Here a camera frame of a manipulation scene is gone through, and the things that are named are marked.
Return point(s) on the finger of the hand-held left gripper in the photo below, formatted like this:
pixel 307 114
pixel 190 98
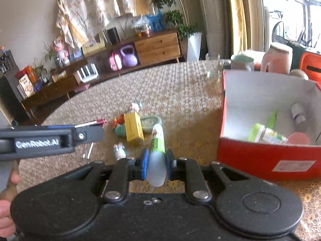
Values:
pixel 90 134

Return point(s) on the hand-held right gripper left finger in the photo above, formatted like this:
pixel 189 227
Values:
pixel 145 164

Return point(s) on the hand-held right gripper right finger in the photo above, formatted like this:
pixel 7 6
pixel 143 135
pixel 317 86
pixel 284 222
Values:
pixel 168 164

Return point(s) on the white tube green label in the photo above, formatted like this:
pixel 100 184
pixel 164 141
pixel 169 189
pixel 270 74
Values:
pixel 156 153

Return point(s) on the white rabbit figurine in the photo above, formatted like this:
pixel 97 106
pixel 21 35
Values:
pixel 119 152

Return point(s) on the orange small toy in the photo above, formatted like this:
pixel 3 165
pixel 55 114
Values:
pixel 118 121

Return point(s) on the yellow small box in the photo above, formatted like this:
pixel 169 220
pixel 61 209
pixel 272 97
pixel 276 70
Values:
pixel 134 128

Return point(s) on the green oval tin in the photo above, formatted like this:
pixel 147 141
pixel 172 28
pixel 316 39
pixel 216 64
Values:
pixel 150 123

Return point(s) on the pink pig figurine blue hat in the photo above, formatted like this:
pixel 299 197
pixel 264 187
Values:
pixel 135 107

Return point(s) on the red cardboard box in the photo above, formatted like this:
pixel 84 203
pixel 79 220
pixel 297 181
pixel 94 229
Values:
pixel 263 160

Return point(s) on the lime green marker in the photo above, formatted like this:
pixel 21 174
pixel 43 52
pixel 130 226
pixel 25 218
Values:
pixel 272 119

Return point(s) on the pink heart-shaped dish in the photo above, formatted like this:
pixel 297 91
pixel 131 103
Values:
pixel 298 138

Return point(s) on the silver white tube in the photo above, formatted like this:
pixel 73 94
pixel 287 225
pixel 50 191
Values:
pixel 299 116

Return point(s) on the person's left hand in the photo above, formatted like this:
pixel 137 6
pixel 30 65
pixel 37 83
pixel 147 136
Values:
pixel 6 213

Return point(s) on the printed snack box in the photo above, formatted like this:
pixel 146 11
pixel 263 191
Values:
pixel 26 86

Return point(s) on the white router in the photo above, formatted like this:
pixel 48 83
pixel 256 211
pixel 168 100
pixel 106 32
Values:
pixel 87 73

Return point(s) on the black tall appliance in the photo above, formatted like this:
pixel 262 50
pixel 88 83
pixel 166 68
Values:
pixel 11 87

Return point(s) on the orange box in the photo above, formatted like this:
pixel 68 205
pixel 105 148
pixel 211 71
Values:
pixel 25 72

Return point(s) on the pink toy case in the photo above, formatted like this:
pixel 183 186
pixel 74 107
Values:
pixel 115 62

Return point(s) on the purple kettlebell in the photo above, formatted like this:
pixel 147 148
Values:
pixel 129 57

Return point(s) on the small plant in vase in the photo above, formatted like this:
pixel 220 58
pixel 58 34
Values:
pixel 51 54

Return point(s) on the pink doll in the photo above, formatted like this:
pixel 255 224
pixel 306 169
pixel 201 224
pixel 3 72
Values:
pixel 61 49

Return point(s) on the framed picture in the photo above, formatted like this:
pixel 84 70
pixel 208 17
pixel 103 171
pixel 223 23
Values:
pixel 94 44

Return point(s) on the black speaker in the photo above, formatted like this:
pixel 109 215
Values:
pixel 113 35

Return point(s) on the clear drinking glass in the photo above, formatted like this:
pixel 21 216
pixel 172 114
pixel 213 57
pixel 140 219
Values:
pixel 213 66

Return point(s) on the wooden tv cabinet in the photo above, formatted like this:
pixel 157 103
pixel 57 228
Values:
pixel 156 47

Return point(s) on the clear plastic bag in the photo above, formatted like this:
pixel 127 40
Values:
pixel 141 26

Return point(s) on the mint green mug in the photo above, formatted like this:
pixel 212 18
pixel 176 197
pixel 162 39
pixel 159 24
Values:
pixel 242 62

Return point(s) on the floral cream sheet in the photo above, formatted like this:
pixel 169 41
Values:
pixel 100 2

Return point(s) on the pink white jug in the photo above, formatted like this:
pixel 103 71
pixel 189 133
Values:
pixel 275 59

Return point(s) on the green potted plant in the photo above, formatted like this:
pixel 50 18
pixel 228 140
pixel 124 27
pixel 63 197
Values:
pixel 173 7

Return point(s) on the white standing air conditioner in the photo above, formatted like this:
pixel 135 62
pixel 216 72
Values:
pixel 210 17

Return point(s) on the beige round object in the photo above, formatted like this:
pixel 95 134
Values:
pixel 298 74

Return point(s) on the yellow curtain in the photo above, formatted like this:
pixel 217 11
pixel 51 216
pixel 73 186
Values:
pixel 237 17

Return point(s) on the orange green container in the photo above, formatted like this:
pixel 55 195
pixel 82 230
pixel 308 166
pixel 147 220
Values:
pixel 311 66

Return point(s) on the washing machine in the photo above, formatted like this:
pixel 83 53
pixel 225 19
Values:
pixel 291 29

